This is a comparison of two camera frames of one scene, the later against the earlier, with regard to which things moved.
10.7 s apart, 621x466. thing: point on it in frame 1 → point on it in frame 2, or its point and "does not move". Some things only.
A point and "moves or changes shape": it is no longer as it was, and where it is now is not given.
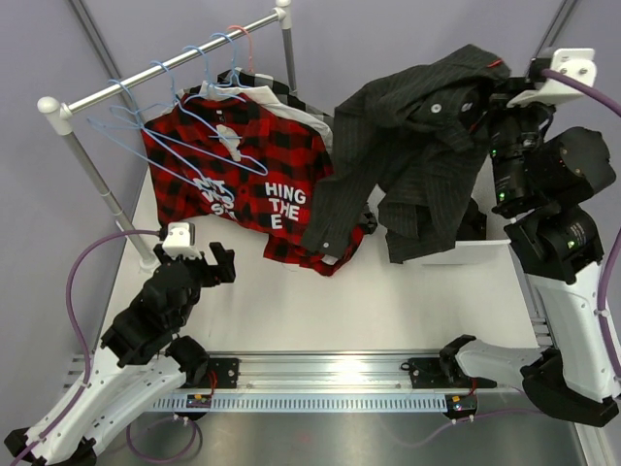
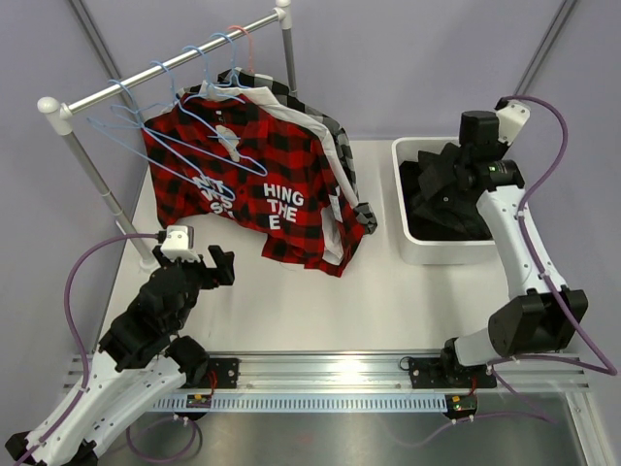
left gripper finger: [225, 260] does not move
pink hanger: [250, 67] does not move
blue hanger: [141, 140] does not move
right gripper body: [514, 129] → [503, 148]
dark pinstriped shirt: [408, 137] moves or changes shape
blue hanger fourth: [234, 65] does not move
